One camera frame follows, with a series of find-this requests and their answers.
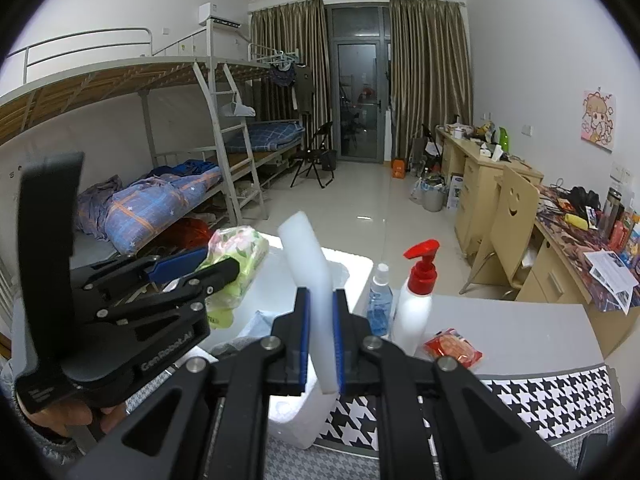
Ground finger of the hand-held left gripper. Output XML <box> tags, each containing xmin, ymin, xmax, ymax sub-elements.
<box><xmin>70</xmin><ymin>251</ymin><xmax>209</xmax><ymax>295</ymax></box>
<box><xmin>95</xmin><ymin>257</ymin><xmax>241</xmax><ymax>326</ymax></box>

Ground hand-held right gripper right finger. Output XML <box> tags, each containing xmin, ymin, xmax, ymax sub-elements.
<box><xmin>332</xmin><ymin>288</ymin><xmax>581</xmax><ymax>480</ymax></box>

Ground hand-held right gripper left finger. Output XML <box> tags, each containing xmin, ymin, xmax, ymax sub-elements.
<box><xmin>67</xmin><ymin>287</ymin><xmax>312</xmax><ymax>480</ymax></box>

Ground green tissue pack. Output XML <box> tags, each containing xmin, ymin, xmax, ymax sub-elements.
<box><xmin>205</xmin><ymin>226</ymin><xmax>270</xmax><ymax>330</ymax></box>

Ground grey sock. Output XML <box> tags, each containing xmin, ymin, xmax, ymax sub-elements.
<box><xmin>209</xmin><ymin>337</ymin><xmax>257</xmax><ymax>359</ymax></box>

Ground white foam box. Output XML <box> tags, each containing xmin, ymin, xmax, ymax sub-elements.
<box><xmin>207</xmin><ymin>232</ymin><xmax>375</xmax><ymax>451</ymax></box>

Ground white sponge block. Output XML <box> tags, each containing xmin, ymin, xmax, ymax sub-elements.
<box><xmin>277</xmin><ymin>210</ymin><xmax>342</xmax><ymax>395</ymax></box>

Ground person's left hand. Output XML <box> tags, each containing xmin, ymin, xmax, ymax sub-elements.
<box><xmin>30</xmin><ymin>397</ymin><xmax>132</xmax><ymax>442</ymax></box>

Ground red bag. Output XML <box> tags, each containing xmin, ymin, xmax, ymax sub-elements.
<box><xmin>170</xmin><ymin>217</ymin><xmax>214</xmax><ymax>249</ymax></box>

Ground clear blue spray bottle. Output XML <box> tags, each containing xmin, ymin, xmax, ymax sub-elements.
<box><xmin>367</xmin><ymin>262</ymin><xmax>392</xmax><ymax>337</ymax></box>

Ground white pump bottle red cap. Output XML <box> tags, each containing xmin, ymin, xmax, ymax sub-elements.
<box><xmin>390</xmin><ymin>239</ymin><xmax>441</xmax><ymax>356</ymax></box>

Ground red snack packet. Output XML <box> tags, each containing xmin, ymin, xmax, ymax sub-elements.
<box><xmin>422</xmin><ymin>328</ymin><xmax>483</xmax><ymax>366</ymax></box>

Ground white bed ladder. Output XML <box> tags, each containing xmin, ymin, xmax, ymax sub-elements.
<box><xmin>195</xmin><ymin>60</ymin><xmax>269</xmax><ymax>222</ymax></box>

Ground blue checked mattress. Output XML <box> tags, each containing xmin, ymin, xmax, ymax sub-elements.
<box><xmin>225</xmin><ymin>120</ymin><xmax>306</xmax><ymax>154</ymax></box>

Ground black folding chair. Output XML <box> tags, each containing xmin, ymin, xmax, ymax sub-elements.
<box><xmin>290</xmin><ymin>121</ymin><xmax>337</xmax><ymax>190</ymax></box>

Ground white clothes hanger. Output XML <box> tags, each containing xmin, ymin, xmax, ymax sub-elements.
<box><xmin>220</xmin><ymin>92</ymin><xmax>256</xmax><ymax>119</ymax></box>

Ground plastic bags on floor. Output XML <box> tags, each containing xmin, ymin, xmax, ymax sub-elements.
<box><xmin>410</xmin><ymin>170</ymin><xmax>446</xmax><ymax>212</ymax></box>

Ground white carton on floor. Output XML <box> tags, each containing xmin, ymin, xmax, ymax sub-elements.
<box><xmin>446</xmin><ymin>172</ymin><xmax>466</xmax><ymax>211</ymax></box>

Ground hanging dark clothes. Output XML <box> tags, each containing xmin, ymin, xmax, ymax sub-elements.
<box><xmin>267</xmin><ymin>62</ymin><xmax>316</xmax><ymax>112</ymax></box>

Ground white metal bunk bed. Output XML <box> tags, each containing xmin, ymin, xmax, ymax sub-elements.
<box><xmin>0</xmin><ymin>27</ymin><xmax>311</xmax><ymax>243</ymax></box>

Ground houndstooth table cloth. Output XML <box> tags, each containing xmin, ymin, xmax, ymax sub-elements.
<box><xmin>265</xmin><ymin>364</ymin><xmax>621</xmax><ymax>480</ymax></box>

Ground wooden chair with smiley cutout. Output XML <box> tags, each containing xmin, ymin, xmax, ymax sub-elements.
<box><xmin>460</xmin><ymin>165</ymin><xmax>541</xmax><ymax>302</ymax></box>

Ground wooden desk with drawers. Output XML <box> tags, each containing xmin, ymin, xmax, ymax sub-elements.
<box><xmin>435</xmin><ymin>127</ymin><xmax>544</xmax><ymax>257</ymax></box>

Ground glass balcony door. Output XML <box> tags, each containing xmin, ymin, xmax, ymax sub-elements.
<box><xmin>325</xmin><ymin>5</ymin><xmax>392</xmax><ymax>163</ymax></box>

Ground wooden desk with printed mat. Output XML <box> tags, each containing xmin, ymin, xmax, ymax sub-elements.
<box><xmin>520</xmin><ymin>184</ymin><xmax>640</xmax><ymax>357</ymax></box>

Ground brown curtain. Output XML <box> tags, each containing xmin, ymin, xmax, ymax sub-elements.
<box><xmin>250</xmin><ymin>0</ymin><xmax>329</xmax><ymax>161</ymax></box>
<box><xmin>389</xmin><ymin>0</ymin><xmax>473</xmax><ymax>163</ymax></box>

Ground white air conditioner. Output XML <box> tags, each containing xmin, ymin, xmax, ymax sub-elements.
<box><xmin>198</xmin><ymin>2</ymin><xmax>241</xmax><ymax>29</ymax></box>

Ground printed paper sheet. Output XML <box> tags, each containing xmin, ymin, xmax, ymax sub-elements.
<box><xmin>584</xmin><ymin>249</ymin><xmax>640</xmax><ymax>314</ymax></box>

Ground cluster of toiletry bottles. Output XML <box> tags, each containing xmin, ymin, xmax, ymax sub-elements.
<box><xmin>597</xmin><ymin>187</ymin><xmax>640</xmax><ymax>272</ymax></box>

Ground cartoon wall poster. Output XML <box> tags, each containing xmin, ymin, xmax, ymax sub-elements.
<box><xmin>580</xmin><ymin>89</ymin><xmax>617</xmax><ymax>154</ymax></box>

